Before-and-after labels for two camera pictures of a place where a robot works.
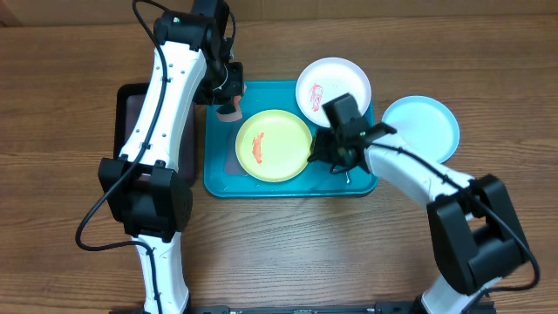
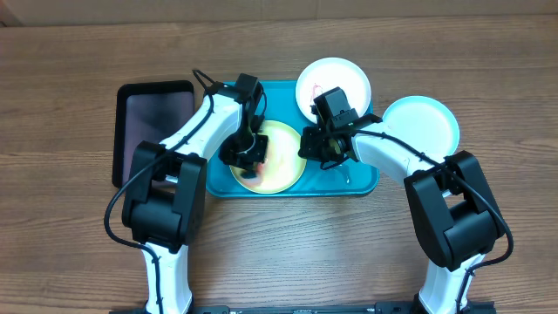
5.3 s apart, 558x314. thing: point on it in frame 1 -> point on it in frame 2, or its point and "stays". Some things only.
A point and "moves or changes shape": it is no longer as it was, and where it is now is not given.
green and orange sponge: x=231 y=112 moves or changes shape
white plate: x=327 y=79 stays
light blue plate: x=426 y=124 stays
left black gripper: x=236 y=89 -> x=227 y=158
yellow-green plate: x=273 y=146 moves or changes shape
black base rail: x=313 y=309 stays
